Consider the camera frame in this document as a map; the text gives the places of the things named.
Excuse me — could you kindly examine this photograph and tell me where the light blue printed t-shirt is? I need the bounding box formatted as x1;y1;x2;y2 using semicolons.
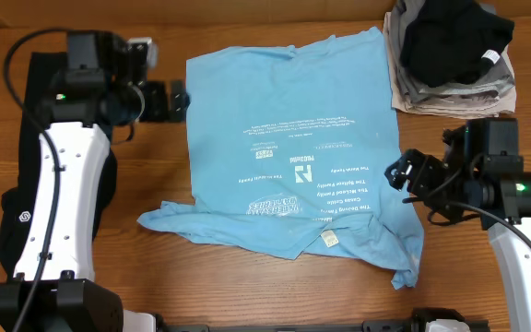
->
138;28;424;288

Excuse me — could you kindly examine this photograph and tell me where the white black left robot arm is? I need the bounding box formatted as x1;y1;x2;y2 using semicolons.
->
0;30;189;331

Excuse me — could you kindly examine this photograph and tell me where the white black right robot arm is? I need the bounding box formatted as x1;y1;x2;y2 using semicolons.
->
384;118;531;331

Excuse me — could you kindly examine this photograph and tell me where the grey folded clothes stack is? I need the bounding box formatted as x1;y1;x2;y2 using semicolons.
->
383;0;517;119

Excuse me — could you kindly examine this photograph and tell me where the black folded garment on stack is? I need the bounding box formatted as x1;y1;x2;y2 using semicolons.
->
399;0;514;88

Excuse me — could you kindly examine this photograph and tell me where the brown cardboard backboard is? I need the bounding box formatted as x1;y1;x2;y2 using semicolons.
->
0;0;531;30

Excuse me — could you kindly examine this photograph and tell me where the black base rail with mounts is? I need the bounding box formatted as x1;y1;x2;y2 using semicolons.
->
123;308;490;332

